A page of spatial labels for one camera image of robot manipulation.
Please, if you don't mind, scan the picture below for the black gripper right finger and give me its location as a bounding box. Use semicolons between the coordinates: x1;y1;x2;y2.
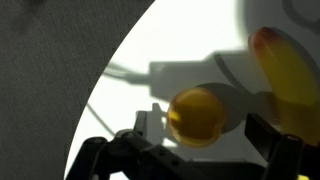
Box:
244;112;305;180

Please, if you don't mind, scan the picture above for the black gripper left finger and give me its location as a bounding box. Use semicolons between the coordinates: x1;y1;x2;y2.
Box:
64;110;205;180

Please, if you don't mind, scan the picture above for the yellow orange toy lemon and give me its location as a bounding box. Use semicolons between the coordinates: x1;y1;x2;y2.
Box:
166;86;227;149

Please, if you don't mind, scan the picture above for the yellow toy banana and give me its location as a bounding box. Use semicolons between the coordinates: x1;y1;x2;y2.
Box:
247;26;320;148

